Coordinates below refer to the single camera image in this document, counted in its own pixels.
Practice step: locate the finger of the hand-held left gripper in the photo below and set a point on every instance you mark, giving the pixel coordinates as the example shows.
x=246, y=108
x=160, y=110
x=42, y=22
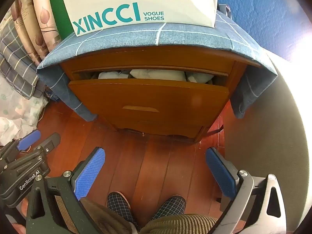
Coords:
x=28, y=140
x=51, y=142

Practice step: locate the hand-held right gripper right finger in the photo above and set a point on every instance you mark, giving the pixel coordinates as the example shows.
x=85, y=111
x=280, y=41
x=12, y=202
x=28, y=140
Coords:
x=220, y=173

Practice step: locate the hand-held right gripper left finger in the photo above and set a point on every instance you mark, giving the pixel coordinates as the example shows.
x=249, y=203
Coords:
x=90, y=173

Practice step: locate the white underwear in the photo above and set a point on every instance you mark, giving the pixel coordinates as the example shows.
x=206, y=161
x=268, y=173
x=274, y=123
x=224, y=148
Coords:
x=156, y=74
x=197, y=78
x=109, y=75

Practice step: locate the wooden drawer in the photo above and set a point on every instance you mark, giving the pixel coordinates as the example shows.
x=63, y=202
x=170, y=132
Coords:
x=151, y=95

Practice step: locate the white floral sheet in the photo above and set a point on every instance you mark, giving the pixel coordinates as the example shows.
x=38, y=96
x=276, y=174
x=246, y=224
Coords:
x=19, y=112

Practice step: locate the plaid slipper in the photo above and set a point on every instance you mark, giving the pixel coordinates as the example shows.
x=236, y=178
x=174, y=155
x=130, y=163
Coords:
x=119, y=206
x=171, y=206

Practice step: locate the person's left leg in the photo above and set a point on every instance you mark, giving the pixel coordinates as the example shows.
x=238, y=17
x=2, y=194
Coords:
x=102, y=217

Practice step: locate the person's leg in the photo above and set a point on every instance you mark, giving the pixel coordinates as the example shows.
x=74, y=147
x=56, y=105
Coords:
x=180, y=225
x=102, y=217

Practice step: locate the person's right leg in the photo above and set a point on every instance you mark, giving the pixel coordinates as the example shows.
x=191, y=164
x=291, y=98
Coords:
x=180, y=225

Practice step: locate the grey plaid cloth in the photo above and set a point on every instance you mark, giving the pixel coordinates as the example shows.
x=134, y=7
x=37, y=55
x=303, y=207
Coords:
x=14, y=61

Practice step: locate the beige leaf-print curtain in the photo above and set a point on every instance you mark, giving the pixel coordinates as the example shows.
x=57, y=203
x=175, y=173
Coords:
x=41, y=24

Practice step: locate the blue checked cloth cover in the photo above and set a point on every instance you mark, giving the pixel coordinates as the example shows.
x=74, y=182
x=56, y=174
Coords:
x=117, y=39

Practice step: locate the wooden nightstand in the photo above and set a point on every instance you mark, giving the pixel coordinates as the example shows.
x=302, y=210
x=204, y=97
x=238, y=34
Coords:
x=151, y=56

